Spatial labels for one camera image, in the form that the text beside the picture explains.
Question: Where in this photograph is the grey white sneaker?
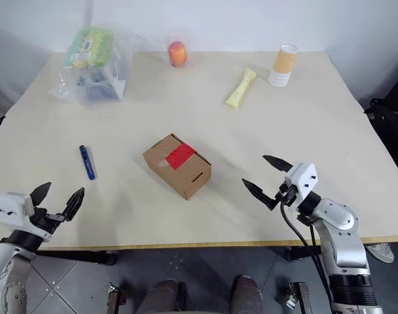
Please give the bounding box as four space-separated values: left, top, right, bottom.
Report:
365 242 395 264

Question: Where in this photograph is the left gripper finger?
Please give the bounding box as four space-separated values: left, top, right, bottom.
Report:
62 186 86 223
29 182 52 208

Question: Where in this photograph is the metal caster bracket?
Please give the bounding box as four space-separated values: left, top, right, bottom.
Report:
105 282 128 314
285 281 313 314

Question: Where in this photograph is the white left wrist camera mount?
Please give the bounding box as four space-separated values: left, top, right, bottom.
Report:
0 192 37 235

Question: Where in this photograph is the cardboard box with red tape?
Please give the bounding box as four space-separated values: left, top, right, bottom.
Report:
142 132 214 201

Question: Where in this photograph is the red yellow apple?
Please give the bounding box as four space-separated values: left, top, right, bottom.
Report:
167 41 189 67

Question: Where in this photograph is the clear plastic bag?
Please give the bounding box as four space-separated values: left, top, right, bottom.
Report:
48 24 136 106

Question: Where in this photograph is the blue pen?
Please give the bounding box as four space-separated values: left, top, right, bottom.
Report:
79 145 98 181

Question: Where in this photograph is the dark rounded shape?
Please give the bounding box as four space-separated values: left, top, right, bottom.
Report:
145 278 187 314
230 275 264 314

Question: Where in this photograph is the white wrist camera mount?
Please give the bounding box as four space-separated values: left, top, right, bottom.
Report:
0 192 37 235
283 162 319 211

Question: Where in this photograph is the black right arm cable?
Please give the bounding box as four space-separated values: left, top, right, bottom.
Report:
310 222 319 259
278 201 335 297

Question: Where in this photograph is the black office chair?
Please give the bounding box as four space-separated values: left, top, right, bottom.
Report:
363 88 398 186

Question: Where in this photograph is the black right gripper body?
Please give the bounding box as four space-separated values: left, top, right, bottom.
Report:
274 182 300 207

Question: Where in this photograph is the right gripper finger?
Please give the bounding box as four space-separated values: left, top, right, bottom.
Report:
242 177 279 211
262 154 293 173

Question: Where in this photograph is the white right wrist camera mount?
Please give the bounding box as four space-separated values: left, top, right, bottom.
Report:
283 162 319 211

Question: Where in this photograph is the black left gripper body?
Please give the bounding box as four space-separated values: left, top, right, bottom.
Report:
30 207 65 243

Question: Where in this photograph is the green bottle multipack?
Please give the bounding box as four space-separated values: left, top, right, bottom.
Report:
64 26 117 68

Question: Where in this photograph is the blue and white carton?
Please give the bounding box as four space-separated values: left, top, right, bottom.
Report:
75 64 126 101

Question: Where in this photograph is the black table frame bar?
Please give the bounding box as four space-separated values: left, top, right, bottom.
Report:
35 249 117 266
285 245 321 262

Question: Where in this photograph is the stack of paper cups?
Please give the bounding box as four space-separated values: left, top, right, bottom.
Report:
268 44 299 88

